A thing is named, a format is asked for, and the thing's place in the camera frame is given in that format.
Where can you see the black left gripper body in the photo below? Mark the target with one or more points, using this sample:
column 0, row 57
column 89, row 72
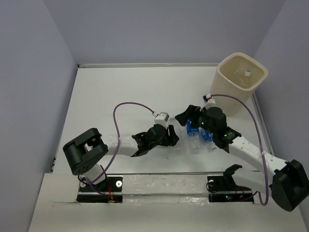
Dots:
column 163, row 141

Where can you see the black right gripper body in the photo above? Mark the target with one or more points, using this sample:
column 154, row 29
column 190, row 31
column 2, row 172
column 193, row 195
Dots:
column 203, row 123

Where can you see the blue label bottle row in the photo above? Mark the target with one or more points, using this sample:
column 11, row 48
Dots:
column 193, row 138
column 207, row 140
column 245, row 79

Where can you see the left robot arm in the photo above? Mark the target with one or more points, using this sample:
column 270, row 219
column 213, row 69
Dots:
column 85, row 151

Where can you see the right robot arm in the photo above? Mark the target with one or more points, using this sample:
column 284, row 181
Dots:
column 287, row 180

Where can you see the beige plastic bin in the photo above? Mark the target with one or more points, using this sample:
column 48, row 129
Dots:
column 226, row 82

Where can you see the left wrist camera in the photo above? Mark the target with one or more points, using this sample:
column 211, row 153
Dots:
column 161, row 118

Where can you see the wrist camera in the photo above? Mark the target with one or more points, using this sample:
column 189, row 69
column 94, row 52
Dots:
column 208, row 100
column 161, row 118

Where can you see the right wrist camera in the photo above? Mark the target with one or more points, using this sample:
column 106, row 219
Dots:
column 208, row 100

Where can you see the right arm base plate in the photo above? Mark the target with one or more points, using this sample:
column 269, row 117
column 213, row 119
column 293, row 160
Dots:
column 223, row 189

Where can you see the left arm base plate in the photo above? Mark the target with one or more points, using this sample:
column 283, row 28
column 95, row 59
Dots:
column 107, row 191

